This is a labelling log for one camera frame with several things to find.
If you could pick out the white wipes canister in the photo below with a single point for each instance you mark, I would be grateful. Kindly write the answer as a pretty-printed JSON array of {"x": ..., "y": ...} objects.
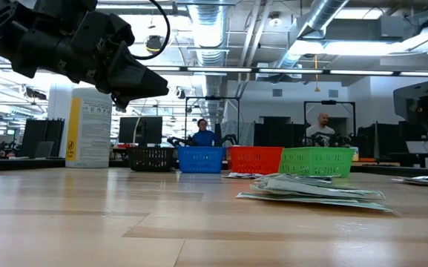
[{"x": 89, "y": 141}]

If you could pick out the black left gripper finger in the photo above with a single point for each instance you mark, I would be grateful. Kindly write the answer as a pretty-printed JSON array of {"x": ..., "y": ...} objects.
[
  {"x": 124, "y": 101},
  {"x": 135, "y": 79}
]

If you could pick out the black aluminium table frame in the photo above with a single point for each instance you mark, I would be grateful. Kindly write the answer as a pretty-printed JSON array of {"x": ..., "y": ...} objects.
[{"x": 28, "y": 164}]

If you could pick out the black plastic basket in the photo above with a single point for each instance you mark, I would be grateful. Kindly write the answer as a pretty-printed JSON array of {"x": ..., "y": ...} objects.
[{"x": 150, "y": 159}]

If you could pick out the grey wall vent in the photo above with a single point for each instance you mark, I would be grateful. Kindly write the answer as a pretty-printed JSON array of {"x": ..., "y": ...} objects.
[
  {"x": 333, "y": 93},
  {"x": 277, "y": 92}
]

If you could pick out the white ceiling sensor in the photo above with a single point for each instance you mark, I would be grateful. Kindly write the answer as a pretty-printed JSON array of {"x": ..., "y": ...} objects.
[{"x": 274, "y": 20}]

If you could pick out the black partition panel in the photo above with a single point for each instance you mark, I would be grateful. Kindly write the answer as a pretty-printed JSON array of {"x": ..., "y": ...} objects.
[{"x": 278, "y": 135}]

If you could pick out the red plastic basket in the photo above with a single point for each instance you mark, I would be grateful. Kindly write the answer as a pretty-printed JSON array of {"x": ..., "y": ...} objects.
[{"x": 254, "y": 160}]

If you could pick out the yellow hanging tag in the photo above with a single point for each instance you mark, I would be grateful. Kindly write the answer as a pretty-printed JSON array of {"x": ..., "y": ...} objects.
[{"x": 316, "y": 89}]

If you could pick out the person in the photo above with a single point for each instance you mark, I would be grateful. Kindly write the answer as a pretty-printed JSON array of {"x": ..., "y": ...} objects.
[
  {"x": 205, "y": 139},
  {"x": 321, "y": 130}
]

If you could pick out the white yellow cup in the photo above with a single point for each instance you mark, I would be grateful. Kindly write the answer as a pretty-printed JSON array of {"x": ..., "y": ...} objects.
[{"x": 355, "y": 154}]

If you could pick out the white packet blue print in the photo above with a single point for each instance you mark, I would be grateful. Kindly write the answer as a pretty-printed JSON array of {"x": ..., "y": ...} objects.
[
  {"x": 280, "y": 177},
  {"x": 256, "y": 176},
  {"x": 236, "y": 175},
  {"x": 319, "y": 178}
]

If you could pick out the blue plastic basket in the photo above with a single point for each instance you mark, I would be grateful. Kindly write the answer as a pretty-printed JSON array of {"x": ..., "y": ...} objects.
[{"x": 201, "y": 160}]

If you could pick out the large black monitor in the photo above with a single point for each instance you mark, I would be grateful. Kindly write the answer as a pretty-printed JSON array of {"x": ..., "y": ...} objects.
[{"x": 378, "y": 142}]

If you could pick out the black background robot arm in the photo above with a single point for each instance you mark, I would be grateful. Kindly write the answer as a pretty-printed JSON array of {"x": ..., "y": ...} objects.
[
  {"x": 178, "y": 141},
  {"x": 230, "y": 139}
]

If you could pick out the small black monitor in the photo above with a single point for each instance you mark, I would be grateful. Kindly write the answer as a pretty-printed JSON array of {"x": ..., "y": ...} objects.
[{"x": 414, "y": 132}]

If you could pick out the black computer monitor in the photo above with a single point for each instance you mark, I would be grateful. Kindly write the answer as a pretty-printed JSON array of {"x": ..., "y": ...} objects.
[{"x": 150, "y": 130}]

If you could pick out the pile of paper banknotes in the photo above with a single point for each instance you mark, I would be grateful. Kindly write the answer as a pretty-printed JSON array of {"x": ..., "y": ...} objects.
[{"x": 347, "y": 204}]

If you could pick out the black ceiling dome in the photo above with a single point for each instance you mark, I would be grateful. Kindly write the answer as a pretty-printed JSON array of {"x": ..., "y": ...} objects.
[{"x": 154, "y": 44}]

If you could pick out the orange flat object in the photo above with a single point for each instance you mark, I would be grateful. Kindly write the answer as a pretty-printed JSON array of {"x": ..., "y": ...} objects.
[{"x": 366, "y": 159}]

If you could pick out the red object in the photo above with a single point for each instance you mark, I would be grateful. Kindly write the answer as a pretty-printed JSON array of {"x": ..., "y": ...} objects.
[{"x": 124, "y": 145}]

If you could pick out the black gantry frame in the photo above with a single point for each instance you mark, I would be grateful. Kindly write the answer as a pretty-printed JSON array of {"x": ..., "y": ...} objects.
[
  {"x": 212, "y": 98},
  {"x": 328, "y": 102}
]

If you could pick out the green plastic basket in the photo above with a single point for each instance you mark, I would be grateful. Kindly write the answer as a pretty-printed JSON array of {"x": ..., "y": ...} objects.
[{"x": 316, "y": 161}]

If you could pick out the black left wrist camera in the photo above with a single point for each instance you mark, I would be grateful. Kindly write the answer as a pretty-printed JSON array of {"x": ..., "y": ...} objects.
[{"x": 122, "y": 29}]

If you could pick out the silver spiral air duct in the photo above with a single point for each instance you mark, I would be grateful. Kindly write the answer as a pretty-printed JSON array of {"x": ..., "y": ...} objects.
[
  {"x": 210, "y": 29},
  {"x": 317, "y": 16}
]

